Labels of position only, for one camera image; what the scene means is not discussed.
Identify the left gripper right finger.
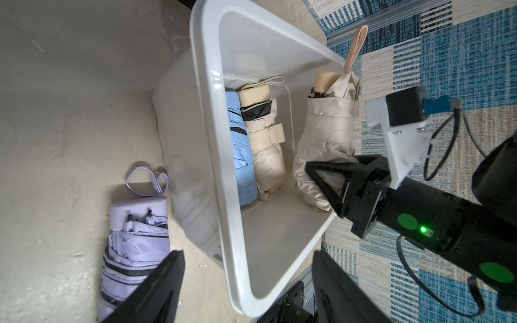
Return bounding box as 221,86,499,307
312,250,390,323

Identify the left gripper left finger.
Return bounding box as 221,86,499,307
104,250,185,323

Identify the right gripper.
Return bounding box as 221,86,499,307
305,155,391,238

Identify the beige umbrella wooden handle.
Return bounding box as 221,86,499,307
293,25,368,212

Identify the white plastic storage box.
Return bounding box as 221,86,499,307
152,1,345,318

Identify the beige umbrella black tip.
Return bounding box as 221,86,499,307
238,75,287,201

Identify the light blue umbrella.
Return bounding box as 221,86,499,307
226,91,259,207

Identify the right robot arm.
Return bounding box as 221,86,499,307
305,136,516,312

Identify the purple folded umbrella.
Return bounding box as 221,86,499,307
97,166,170,322

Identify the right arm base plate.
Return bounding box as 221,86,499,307
254,281,320,323

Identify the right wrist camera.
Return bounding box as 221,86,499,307
365,86,463,190

